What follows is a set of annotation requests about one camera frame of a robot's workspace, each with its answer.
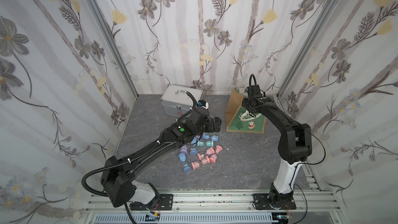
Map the green burlap canvas bag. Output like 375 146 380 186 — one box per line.
226 89 266 134

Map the pink hourglass small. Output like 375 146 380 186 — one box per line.
206 145 223 155

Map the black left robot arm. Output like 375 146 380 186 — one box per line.
81 91 221 212

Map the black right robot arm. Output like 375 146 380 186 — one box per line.
241 74 326 210

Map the blue hourglass centre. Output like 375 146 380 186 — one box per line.
191 133 219 145

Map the blue hourglass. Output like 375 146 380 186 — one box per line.
191 133 219 145
183 163 191 173

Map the green hourglass centre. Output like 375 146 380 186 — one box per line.
197 140 214 147

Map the purple hourglass standing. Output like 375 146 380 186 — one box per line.
180 145 188 154

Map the pink hourglass lower pair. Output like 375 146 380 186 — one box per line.
197 153 218 165

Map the blue hourglass number 30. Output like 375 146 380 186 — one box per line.
178 152 187 162

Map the pink hourglass number 15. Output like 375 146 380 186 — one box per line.
191 161 201 170

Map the blue hourglass front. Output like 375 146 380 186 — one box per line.
183 163 191 173

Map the silver aluminium case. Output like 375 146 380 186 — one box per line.
161 85 203 117

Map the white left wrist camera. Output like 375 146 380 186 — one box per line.
198 100 209 109

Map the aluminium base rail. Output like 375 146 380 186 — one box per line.
83 189 343 224

